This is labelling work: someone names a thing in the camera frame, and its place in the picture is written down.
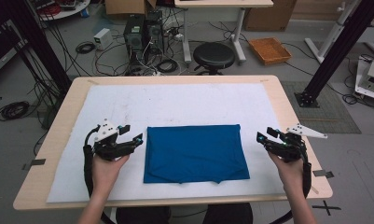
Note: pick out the large brown cardboard box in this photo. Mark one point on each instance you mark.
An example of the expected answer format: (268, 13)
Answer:
(268, 15)

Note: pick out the white-legged desk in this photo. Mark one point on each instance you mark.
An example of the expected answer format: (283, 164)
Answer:
(222, 3)

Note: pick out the white metal stand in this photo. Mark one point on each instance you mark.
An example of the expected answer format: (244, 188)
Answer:
(330, 34)

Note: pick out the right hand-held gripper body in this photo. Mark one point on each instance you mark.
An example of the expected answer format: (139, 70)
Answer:
(287, 149)

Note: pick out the white table mat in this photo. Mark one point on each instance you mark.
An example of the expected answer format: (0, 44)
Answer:
(181, 102)

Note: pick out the round white table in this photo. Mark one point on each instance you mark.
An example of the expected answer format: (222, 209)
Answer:
(63, 7)

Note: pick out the orange shallow tray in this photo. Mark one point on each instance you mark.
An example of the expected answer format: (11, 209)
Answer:
(269, 50)

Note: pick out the person's right hand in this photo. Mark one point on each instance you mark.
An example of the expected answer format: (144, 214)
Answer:
(288, 171)

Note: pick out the black computer tower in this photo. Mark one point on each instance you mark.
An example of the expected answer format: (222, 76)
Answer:
(134, 37)
(155, 34)

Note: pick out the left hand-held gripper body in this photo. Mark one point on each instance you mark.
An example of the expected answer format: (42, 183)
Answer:
(113, 150)

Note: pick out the white device on board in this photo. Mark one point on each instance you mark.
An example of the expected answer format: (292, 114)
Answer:
(372, 76)

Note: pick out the light wooden table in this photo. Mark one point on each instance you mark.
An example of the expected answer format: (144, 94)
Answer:
(63, 130)

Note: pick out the blue t-shirt with white print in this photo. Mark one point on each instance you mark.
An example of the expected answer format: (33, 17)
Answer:
(194, 152)

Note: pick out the person's left hand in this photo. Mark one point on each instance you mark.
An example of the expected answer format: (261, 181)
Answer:
(107, 174)

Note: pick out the black tape cross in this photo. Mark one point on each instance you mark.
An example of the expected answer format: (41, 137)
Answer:
(326, 207)

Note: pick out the black metal frame post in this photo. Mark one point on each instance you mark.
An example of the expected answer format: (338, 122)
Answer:
(41, 46)
(340, 49)

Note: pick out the black tape strip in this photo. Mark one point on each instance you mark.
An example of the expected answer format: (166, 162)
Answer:
(35, 163)
(323, 174)

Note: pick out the black round stool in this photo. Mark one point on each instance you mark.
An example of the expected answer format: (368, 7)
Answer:
(214, 56)

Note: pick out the person's dark pants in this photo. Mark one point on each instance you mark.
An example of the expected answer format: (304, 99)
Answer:
(141, 216)

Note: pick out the white power supply box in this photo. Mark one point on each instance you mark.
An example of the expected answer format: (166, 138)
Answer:
(102, 38)

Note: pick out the grey floor mat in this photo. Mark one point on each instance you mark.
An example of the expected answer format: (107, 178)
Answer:
(327, 105)

